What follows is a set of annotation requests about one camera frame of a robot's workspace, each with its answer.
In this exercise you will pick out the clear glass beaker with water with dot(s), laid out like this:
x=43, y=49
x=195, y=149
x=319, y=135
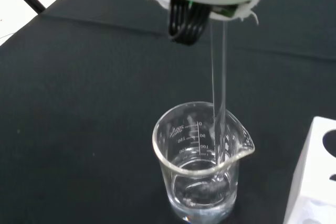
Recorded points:
x=199, y=190

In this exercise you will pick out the white test tube rack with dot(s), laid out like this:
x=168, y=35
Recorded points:
x=309, y=171

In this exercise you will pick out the black bench cloth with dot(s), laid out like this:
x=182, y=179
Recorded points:
x=78, y=103

